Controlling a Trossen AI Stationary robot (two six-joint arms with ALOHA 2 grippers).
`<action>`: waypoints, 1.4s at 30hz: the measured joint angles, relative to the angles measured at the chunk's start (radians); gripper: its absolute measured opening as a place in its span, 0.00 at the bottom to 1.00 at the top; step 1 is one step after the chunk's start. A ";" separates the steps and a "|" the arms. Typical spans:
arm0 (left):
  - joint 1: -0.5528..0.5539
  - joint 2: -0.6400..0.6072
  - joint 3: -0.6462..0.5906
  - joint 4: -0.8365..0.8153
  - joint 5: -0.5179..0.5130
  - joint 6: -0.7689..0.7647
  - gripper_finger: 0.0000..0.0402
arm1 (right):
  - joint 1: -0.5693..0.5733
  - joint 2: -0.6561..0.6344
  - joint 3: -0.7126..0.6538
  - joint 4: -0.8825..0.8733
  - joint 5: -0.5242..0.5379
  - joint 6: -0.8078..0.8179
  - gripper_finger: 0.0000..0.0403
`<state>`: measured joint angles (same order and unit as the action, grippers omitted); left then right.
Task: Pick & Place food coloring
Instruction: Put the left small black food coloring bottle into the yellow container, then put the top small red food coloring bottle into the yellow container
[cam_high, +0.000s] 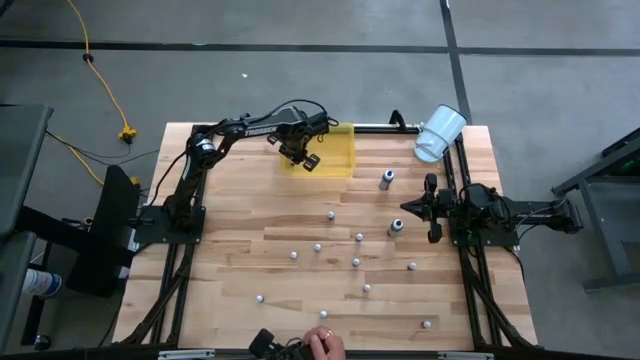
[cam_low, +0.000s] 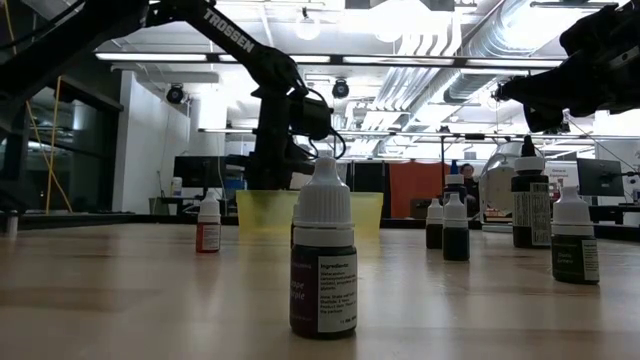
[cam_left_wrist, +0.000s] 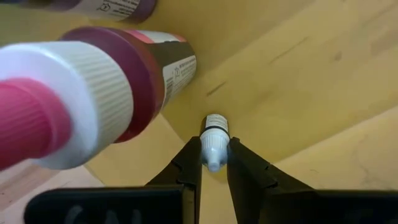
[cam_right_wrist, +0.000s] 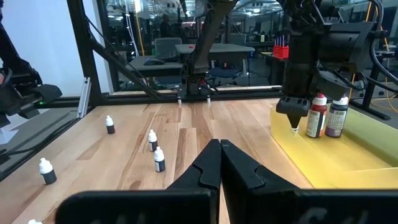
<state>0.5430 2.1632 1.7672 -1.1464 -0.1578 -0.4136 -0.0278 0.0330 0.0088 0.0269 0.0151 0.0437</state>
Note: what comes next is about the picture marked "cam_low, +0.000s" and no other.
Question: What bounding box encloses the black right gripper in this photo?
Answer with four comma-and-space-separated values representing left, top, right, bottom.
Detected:
502, 30, 640, 132

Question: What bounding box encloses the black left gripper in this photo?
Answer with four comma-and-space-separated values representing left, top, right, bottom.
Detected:
247, 87, 321, 192

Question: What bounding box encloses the large black-capped colouring bottle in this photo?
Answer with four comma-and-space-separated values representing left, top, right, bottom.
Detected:
511, 134, 552, 250

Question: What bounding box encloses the large blue-capped colouring bottle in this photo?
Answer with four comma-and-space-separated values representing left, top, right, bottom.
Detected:
442, 159, 469, 206

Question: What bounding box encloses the red small dropper bottle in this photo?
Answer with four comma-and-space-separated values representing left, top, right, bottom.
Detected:
195, 189, 222, 254

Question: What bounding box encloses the dark green small dropper bottle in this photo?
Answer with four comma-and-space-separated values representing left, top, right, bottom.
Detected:
551, 185, 600, 285

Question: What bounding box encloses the purple small dropper bottle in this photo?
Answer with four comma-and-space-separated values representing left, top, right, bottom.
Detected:
289, 156, 358, 340

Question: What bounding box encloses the yellow translucent plastic bin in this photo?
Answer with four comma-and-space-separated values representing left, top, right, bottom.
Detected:
235, 189, 385, 236

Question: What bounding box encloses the black computer monitor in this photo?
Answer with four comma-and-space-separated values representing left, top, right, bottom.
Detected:
173, 155, 228, 189
577, 158, 625, 197

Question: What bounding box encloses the person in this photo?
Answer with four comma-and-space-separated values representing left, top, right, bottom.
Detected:
459, 163, 482, 216

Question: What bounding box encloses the black partition panel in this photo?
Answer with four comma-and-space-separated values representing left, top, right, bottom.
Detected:
349, 160, 390, 192

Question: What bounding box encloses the black office desk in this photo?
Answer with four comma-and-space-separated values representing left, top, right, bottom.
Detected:
148, 194, 236, 217

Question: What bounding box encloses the orange partition curtain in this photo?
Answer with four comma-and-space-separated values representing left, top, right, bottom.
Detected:
389, 160, 469, 220

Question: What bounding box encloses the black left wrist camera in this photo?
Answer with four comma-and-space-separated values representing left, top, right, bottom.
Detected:
289, 94, 334, 141

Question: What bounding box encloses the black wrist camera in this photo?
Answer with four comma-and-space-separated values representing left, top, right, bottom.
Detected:
289, 94, 334, 141
560, 0, 640, 69

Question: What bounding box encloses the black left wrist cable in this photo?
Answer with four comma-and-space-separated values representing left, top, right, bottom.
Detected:
307, 89, 348, 161

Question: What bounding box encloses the white wall sign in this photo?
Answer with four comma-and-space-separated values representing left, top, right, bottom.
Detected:
549, 162, 580, 189

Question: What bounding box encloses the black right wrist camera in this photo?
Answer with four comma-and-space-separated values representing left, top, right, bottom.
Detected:
560, 0, 640, 69

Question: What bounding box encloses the black frame bar with lights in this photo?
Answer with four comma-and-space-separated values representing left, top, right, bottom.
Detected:
94, 51, 564, 70

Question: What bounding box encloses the yellow extension cable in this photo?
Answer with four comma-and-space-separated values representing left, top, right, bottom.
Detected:
19, 74, 74, 215

